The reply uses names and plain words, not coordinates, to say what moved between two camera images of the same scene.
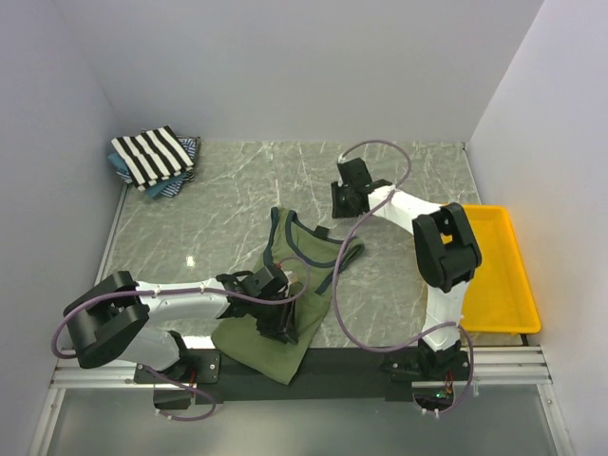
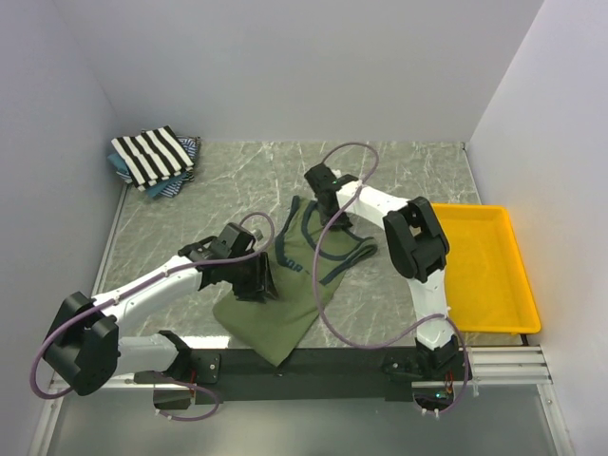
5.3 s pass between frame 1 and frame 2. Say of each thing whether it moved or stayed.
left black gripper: moved
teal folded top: stayed
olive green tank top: moved
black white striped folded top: stayed
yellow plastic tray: stayed
